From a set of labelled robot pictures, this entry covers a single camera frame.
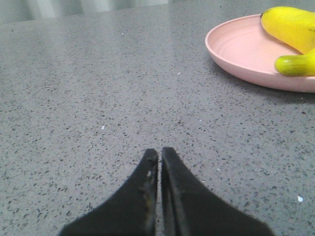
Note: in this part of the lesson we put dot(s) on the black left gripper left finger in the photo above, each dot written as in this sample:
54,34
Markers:
130,211

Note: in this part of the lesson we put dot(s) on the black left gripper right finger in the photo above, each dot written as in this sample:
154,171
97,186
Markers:
191,209

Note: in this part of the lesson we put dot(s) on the yellow banana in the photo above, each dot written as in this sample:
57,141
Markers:
296,28

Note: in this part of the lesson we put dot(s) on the pink plastic plate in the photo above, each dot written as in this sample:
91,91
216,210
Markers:
242,48

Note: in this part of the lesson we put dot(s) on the white pleated curtain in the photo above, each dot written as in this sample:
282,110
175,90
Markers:
24,10

